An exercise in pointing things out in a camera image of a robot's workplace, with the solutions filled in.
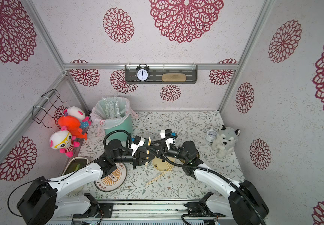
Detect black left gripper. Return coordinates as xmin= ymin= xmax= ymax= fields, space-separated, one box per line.
xmin=114 ymin=149 xmax=155 ymax=169

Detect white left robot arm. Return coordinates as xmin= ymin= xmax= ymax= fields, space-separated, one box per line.
xmin=17 ymin=138 xmax=163 ymax=225

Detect pile of wrapped chopsticks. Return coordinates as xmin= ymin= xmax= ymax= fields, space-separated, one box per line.
xmin=145 ymin=171 xmax=167 ymax=186

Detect cream yellow plate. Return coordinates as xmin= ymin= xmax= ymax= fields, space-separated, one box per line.
xmin=152 ymin=160 xmax=165 ymax=172

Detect white orange patterned plate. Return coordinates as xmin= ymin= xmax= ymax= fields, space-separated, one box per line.
xmin=94 ymin=163 xmax=127 ymax=192

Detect green trash bin with bag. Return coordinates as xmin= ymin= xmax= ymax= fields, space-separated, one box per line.
xmin=90 ymin=97 xmax=138 ymax=135

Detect small white round gauge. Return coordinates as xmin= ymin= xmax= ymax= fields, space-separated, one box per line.
xmin=205 ymin=129 xmax=218 ymax=143

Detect husky plush toy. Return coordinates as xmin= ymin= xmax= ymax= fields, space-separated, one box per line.
xmin=212 ymin=124 xmax=241 ymax=159

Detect white container green inside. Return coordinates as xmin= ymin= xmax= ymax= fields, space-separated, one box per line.
xmin=62 ymin=157 xmax=90 ymax=175

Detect red orange plush toy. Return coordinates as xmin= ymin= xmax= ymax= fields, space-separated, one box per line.
xmin=58 ymin=116 xmax=88 ymax=140

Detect wooden brush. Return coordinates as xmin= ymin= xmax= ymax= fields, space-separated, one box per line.
xmin=162 ymin=73 xmax=187 ymax=82

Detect white pink plush doll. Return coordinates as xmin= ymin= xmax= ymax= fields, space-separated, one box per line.
xmin=63 ymin=106 xmax=90 ymax=122

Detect black alarm clock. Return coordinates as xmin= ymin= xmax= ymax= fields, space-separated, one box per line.
xmin=136 ymin=63 xmax=150 ymax=82

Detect white plush doll yellow glasses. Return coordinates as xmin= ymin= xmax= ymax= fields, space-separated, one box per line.
xmin=49 ymin=126 xmax=80 ymax=158

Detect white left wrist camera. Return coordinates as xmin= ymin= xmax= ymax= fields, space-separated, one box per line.
xmin=131 ymin=136 xmax=145 ymax=156

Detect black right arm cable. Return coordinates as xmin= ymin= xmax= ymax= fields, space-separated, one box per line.
xmin=159 ymin=136 xmax=266 ymax=225

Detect metal base rail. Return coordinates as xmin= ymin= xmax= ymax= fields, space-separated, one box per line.
xmin=47 ymin=199 xmax=235 ymax=225

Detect grey wall shelf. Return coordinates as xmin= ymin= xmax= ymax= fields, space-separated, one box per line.
xmin=124 ymin=64 xmax=198 ymax=84

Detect black wire rack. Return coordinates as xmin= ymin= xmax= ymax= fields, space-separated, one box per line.
xmin=31 ymin=89 xmax=67 ymax=129

